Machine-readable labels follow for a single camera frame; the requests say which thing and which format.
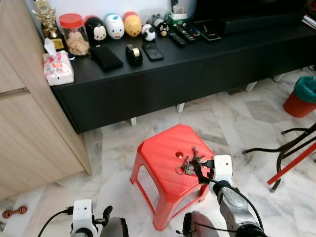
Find black TV console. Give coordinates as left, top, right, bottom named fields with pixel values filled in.
left=49, top=22, right=316, bottom=134

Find gold trophy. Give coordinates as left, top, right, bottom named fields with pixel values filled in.
left=34, top=0, right=66, bottom=51

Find light wood cabinet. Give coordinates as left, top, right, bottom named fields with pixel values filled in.
left=0, top=0, right=92, bottom=200

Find black phone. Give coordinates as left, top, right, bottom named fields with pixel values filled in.
left=142, top=42, right=164, bottom=62

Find red waste bin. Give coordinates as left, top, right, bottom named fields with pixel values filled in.
left=283, top=90, right=316, bottom=118

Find pink tissue pack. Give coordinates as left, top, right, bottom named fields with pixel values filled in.
left=42, top=38, right=75, bottom=86

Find dark red wooden spindle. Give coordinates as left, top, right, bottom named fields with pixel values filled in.
left=1, top=206, right=29, bottom=219

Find grey left robot leg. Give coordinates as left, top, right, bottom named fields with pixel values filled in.
left=100, top=216, right=130, bottom=237

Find black mouse plush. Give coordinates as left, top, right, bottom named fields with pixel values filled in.
left=85, top=16, right=108, bottom=41

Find yellow orange plush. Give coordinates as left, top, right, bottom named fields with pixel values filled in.
left=123, top=11, right=143, bottom=38

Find stacked books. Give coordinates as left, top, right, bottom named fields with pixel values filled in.
left=302, top=14, right=316, bottom=30

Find black remote control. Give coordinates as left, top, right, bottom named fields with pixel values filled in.
left=187, top=23, right=202, bottom=38
left=176, top=25, right=197, bottom=42
left=169, top=31, right=187, bottom=48

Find green bin liner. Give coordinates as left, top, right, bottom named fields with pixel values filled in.
left=294, top=75, right=316, bottom=103

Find white blue plush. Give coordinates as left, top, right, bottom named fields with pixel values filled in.
left=104, top=13, right=125, bottom=40

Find green white box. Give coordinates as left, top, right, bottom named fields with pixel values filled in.
left=167, top=5, right=189, bottom=26

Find black television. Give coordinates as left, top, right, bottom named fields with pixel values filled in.
left=193, top=0, right=316, bottom=36

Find red plastic stool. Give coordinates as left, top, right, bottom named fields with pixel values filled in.
left=130, top=124, right=215, bottom=232

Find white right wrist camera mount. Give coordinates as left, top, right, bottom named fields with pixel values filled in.
left=211, top=155, right=234, bottom=186

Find black tray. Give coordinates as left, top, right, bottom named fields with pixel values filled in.
left=194, top=19, right=223, bottom=42

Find black wallet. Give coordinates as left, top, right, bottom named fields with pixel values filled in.
left=90, top=45, right=124, bottom=71

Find key bunch purple carabiner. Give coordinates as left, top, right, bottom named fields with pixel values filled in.
left=178, top=157, right=197, bottom=176

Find black white penguin figure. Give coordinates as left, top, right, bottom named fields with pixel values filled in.
left=152, top=14, right=170, bottom=37

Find black tape dispenser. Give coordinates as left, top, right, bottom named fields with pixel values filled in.
left=125, top=43, right=144, bottom=66

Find red lidded snack jar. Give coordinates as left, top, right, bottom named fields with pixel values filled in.
left=59, top=13, right=90, bottom=56

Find small panda figure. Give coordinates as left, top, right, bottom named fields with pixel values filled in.
left=141, top=24, right=157, bottom=42

